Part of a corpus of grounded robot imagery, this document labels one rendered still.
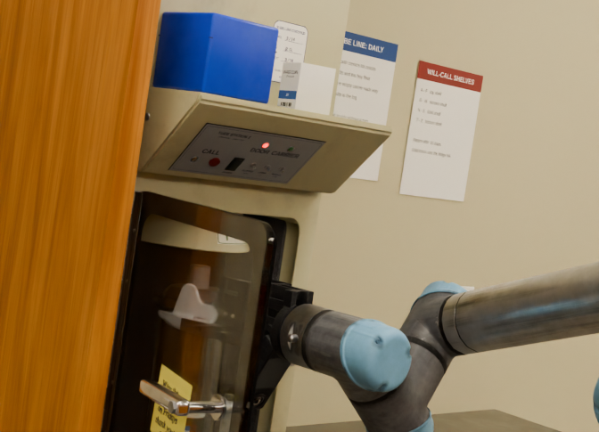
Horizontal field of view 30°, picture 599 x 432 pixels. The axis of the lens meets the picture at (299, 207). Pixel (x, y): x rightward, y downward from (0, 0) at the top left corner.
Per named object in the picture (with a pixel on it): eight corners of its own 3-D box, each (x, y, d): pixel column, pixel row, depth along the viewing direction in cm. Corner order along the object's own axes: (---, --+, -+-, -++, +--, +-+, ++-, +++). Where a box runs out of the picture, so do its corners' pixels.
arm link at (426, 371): (459, 395, 138) (426, 333, 132) (421, 467, 131) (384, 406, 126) (406, 387, 143) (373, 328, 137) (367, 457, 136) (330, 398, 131)
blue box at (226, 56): (151, 86, 132) (161, 11, 131) (217, 99, 138) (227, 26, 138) (202, 92, 124) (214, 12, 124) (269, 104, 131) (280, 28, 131)
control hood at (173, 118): (127, 169, 132) (139, 85, 131) (323, 191, 154) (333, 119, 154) (185, 181, 124) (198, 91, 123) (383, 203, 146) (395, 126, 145)
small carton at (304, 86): (275, 109, 143) (283, 61, 142) (310, 114, 145) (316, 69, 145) (294, 110, 138) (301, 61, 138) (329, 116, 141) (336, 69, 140)
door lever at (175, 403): (180, 397, 118) (184, 373, 117) (223, 423, 110) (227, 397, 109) (134, 397, 115) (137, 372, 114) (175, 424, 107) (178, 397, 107)
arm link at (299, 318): (342, 370, 135) (292, 372, 129) (316, 362, 138) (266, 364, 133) (350, 309, 135) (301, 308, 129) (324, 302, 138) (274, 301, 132)
